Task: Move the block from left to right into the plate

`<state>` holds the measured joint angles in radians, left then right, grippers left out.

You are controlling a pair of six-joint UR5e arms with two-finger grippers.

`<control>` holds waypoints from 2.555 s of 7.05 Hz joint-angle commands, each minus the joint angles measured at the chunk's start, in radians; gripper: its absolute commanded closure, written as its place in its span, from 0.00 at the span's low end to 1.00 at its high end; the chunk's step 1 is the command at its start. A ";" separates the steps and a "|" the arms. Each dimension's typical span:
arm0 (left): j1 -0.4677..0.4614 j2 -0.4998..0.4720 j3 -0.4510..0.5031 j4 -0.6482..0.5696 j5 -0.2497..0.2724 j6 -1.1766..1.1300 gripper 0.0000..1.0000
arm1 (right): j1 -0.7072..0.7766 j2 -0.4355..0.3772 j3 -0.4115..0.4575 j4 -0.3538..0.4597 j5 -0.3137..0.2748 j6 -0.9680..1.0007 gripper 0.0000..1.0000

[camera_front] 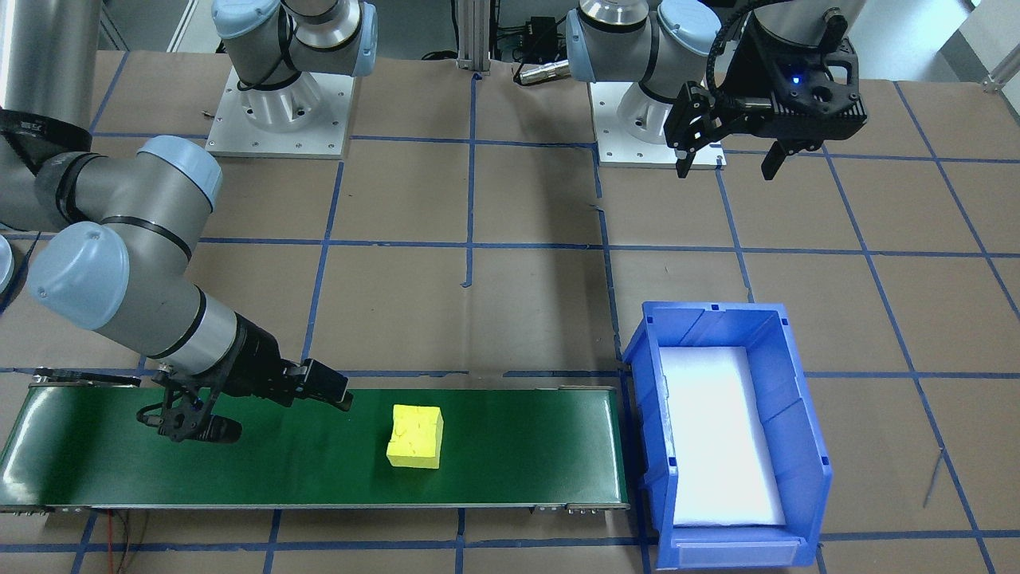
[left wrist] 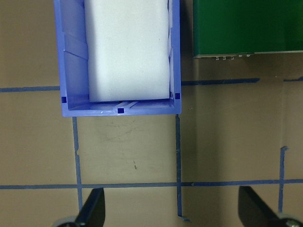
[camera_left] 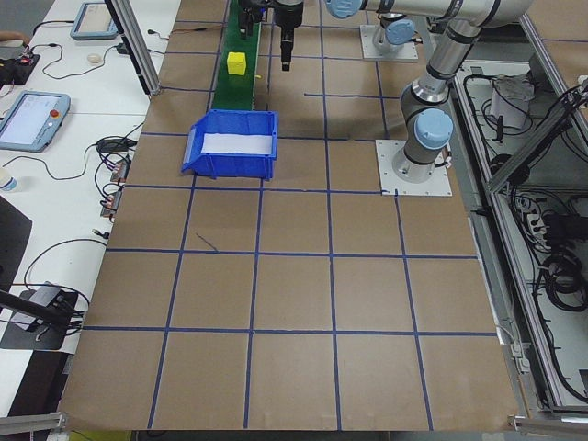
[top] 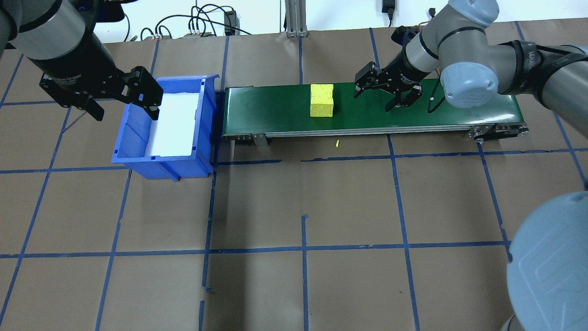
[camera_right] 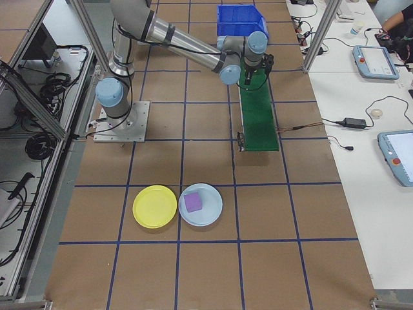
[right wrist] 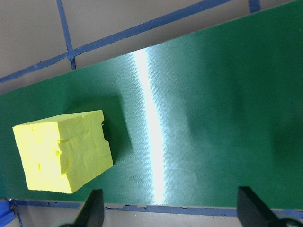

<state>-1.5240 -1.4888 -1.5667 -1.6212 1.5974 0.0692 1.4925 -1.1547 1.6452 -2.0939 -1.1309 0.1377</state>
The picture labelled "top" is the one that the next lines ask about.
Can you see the yellow foam block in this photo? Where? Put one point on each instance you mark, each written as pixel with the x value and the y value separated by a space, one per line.
pixel 321 101

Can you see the white foam liner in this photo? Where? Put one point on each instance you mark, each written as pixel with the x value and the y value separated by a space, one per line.
pixel 177 124

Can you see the grey USB hub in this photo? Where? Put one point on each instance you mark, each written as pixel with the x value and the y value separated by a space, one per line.
pixel 154 37
pixel 195 34

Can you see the blue plastic bin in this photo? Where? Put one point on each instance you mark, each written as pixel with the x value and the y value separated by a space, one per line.
pixel 138 151

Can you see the white desk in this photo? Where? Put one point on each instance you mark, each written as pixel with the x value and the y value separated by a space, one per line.
pixel 344 14

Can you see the small black adapter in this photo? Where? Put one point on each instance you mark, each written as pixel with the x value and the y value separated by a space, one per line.
pixel 388 5

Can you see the green belt conveyor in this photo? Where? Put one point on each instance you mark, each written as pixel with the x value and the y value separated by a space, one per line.
pixel 275 110

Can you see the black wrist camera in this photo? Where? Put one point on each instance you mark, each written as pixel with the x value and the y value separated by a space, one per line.
pixel 110 11
pixel 403 36

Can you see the aluminium upright post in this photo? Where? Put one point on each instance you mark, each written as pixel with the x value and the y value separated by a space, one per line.
pixel 296 18

